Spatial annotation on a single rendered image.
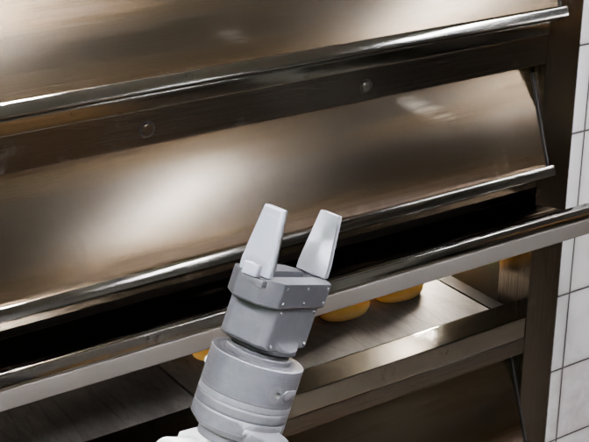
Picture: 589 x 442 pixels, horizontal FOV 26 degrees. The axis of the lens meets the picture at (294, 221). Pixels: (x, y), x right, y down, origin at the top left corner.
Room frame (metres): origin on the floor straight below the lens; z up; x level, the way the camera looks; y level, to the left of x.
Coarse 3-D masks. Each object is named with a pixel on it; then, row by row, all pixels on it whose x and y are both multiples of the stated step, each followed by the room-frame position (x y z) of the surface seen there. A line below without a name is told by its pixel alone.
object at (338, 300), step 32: (448, 224) 1.88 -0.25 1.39; (480, 224) 1.86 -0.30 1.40; (512, 224) 1.85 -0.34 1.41; (576, 224) 1.82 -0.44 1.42; (352, 256) 1.75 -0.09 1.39; (384, 256) 1.73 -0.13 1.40; (480, 256) 1.71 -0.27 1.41; (512, 256) 1.74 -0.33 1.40; (192, 288) 1.66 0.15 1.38; (224, 288) 1.64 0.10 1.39; (352, 288) 1.59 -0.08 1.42; (384, 288) 1.61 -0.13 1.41; (96, 320) 1.55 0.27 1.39; (128, 320) 1.53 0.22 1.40; (160, 320) 1.52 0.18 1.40; (0, 352) 1.45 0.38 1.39; (32, 352) 1.44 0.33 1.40; (64, 352) 1.43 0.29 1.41; (160, 352) 1.42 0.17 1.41; (192, 352) 1.44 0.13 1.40; (32, 384) 1.33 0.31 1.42; (64, 384) 1.34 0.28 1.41
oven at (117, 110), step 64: (576, 0) 2.00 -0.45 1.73; (320, 64) 1.72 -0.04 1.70; (384, 64) 1.78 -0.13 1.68; (448, 64) 1.86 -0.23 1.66; (512, 64) 1.93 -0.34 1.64; (576, 64) 2.01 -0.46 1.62; (0, 128) 1.46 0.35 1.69; (64, 128) 1.51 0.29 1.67; (128, 128) 1.56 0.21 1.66; (192, 128) 1.61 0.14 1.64; (512, 192) 1.94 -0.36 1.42; (64, 320) 1.60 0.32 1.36
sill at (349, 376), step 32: (480, 320) 1.96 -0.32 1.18; (512, 320) 1.96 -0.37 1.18; (384, 352) 1.84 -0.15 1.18; (416, 352) 1.84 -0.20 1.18; (448, 352) 1.87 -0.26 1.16; (480, 352) 1.91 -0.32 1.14; (320, 384) 1.74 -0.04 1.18; (352, 384) 1.76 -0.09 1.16; (384, 384) 1.80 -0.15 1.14; (192, 416) 1.64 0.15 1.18; (288, 416) 1.70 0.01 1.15
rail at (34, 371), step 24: (552, 216) 1.80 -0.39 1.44; (576, 216) 1.82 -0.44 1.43; (456, 240) 1.71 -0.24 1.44; (480, 240) 1.71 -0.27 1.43; (504, 240) 1.74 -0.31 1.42; (384, 264) 1.62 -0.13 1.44; (408, 264) 1.64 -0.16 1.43; (336, 288) 1.57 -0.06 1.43; (216, 312) 1.47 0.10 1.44; (120, 336) 1.41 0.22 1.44; (144, 336) 1.41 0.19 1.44; (168, 336) 1.43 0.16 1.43; (48, 360) 1.34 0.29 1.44; (72, 360) 1.36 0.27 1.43; (96, 360) 1.37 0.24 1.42; (0, 384) 1.31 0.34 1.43
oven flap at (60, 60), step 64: (0, 0) 1.49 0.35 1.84; (64, 0) 1.54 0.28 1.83; (128, 0) 1.58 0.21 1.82; (192, 0) 1.62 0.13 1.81; (256, 0) 1.67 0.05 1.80; (320, 0) 1.73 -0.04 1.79; (384, 0) 1.78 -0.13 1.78; (448, 0) 1.84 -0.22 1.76; (512, 0) 1.90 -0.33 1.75; (0, 64) 1.46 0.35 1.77; (64, 64) 1.50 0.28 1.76; (128, 64) 1.55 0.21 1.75; (192, 64) 1.59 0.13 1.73; (256, 64) 1.62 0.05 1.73
